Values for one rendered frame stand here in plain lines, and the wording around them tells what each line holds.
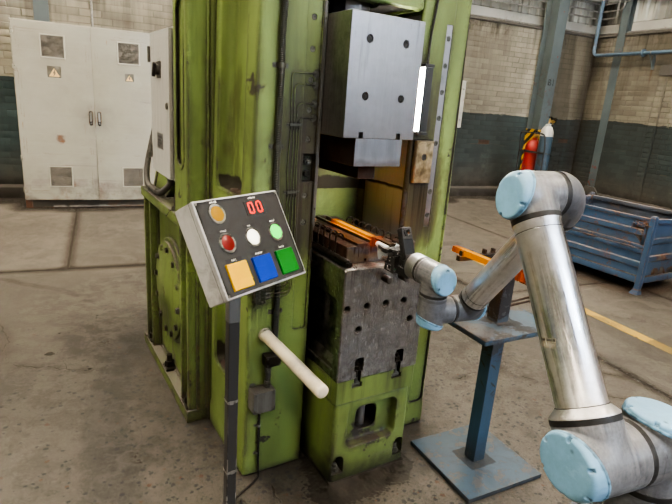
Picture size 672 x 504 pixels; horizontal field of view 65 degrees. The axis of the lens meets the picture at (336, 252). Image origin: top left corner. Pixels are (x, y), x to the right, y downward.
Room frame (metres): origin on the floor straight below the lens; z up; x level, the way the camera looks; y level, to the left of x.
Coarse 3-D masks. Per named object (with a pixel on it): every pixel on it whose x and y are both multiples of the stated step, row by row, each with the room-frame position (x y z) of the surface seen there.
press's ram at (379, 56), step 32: (352, 32) 1.80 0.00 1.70; (384, 32) 1.86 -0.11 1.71; (416, 32) 1.93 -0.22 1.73; (352, 64) 1.80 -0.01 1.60; (384, 64) 1.87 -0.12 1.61; (416, 64) 1.94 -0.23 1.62; (352, 96) 1.81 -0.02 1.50; (384, 96) 1.87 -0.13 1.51; (416, 96) 1.95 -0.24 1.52; (352, 128) 1.81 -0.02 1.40; (384, 128) 1.88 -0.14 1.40
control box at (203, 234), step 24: (264, 192) 1.59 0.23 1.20; (192, 216) 1.35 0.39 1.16; (240, 216) 1.46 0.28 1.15; (264, 216) 1.54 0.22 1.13; (192, 240) 1.35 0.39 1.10; (216, 240) 1.35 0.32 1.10; (240, 240) 1.42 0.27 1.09; (264, 240) 1.49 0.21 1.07; (288, 240) 1.57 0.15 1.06; (216, 264) 1.31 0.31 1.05; (216, 288) 1.30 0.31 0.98
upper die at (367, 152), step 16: (320, 144) 2.02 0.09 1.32; (336, 144) 1.92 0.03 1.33; (352, 144) 1.83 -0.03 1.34; (368, 144) 1.85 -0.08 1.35; (384, 144) 1.88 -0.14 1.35; (400, 144) 1.92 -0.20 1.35; (336, 160) 1.92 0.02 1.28; (352, 160) 1.83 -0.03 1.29; (368, 160) 1.85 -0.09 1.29; (384, 160) 1.89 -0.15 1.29
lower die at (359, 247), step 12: (324, 228) 2.05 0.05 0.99; (336, 228) 2.06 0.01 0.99; (360, 228) 2.08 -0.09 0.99; (324, 240) 1.96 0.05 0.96; (348, 240) 1.90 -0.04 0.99; (360, 240) 1.89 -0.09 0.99; (336, 252) 1.88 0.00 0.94; (348, 252) 1.82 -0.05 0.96; (360, 252) 1.85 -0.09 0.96; (372, 252) 1.88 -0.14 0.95
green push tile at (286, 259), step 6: (276, 252) 1.49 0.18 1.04; (282, 252) 1.51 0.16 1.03; (288, 252) 1.53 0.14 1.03; (276, 258) 1.49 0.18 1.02; (282, 258) 1.50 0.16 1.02; (288, 258) 1.52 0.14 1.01; (294, 258) 1.54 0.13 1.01; (282, 264) 1.49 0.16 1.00; (288, 264) 1.51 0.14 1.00; (294, 264) 1.53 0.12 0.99; (282, 270) 1.48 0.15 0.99; (288, 270) 1.49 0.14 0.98; (294, 270) 1.52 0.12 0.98
